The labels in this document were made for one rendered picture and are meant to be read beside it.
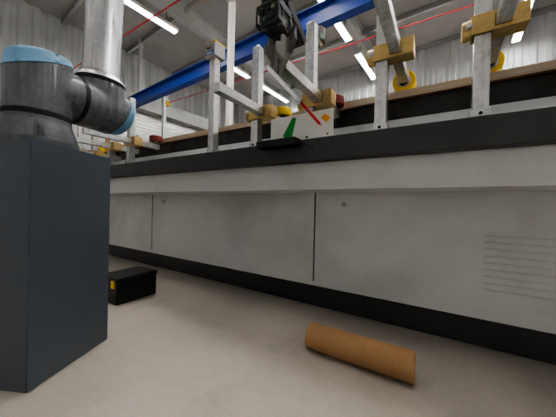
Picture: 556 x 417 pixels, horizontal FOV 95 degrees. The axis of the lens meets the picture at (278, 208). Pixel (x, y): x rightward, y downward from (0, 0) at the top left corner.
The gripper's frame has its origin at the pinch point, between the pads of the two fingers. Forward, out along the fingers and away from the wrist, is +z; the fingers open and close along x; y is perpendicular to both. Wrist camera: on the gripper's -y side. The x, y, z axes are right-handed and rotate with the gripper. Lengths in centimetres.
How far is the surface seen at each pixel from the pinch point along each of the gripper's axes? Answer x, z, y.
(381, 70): 21.0, -7.1, -25.9
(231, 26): -136, -137, -118
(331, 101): 4.8, -0.5, -25.5
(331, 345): 12, 77, -16
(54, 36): -776, -369, -159
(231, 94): -23.5, -0.8, -5.8
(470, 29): 43, -12, -25
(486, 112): 47, 11, -26
